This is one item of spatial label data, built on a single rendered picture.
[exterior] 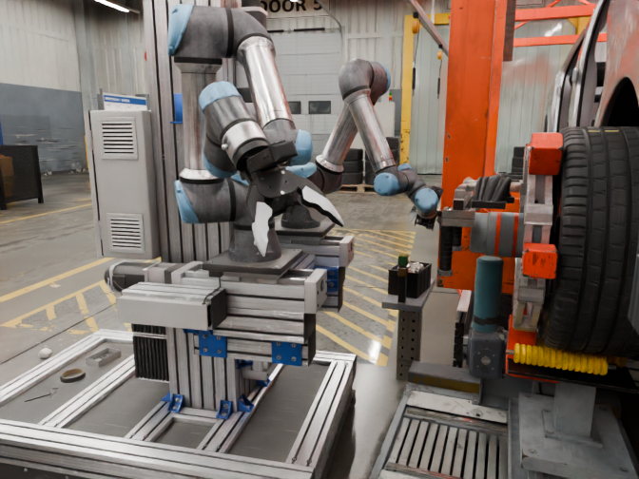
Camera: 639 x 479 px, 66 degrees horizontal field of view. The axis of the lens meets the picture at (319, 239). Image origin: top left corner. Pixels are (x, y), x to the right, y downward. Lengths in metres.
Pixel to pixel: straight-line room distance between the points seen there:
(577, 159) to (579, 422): 0.84
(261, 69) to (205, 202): 0.37
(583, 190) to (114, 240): 1.37
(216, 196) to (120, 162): 0.45
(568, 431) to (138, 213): 1.52
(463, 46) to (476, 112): 0.25
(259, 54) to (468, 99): 1.06
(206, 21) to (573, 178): 0.97
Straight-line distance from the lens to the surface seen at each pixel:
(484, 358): 2.03
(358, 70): 1.71
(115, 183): 1.69
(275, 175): 0.85
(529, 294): 1.43
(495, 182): 1.46
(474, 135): 2.06
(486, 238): 1.60
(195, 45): 1.27
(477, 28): 2.10
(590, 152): 1.46
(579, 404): 1.80
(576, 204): 1.36
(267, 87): 1.14
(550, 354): 1.63
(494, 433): 2.09
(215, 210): 1.32
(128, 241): 1.70
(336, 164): 1.90
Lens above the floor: 1.16
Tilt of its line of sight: 12 degrees down
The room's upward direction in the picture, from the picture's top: straight up
